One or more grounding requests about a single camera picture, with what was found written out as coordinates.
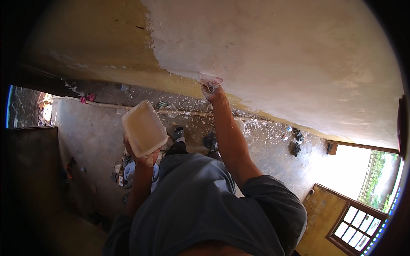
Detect dark wooden cabinet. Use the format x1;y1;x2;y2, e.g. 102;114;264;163
4;126;68;224

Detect person's legs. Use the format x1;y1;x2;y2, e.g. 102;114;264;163
165;126;225;161

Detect heap of litter and cloths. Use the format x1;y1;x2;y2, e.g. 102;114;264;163
111;148;167;206

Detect plaster-covered putty knife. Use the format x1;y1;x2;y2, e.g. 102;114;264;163
197;72;224;89

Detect person's left hand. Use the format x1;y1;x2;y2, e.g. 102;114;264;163
123;134;161;168

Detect person's right hand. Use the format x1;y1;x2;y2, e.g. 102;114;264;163
201;83;227;104

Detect white plastic tub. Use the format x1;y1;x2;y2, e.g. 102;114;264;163
121;100;169;158

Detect person's body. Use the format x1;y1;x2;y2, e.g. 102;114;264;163
102;153;308;256

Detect long wooden pole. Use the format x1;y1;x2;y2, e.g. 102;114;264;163
51;95;273;123

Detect wooden door with window panes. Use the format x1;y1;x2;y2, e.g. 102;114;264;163
295;183;389;256

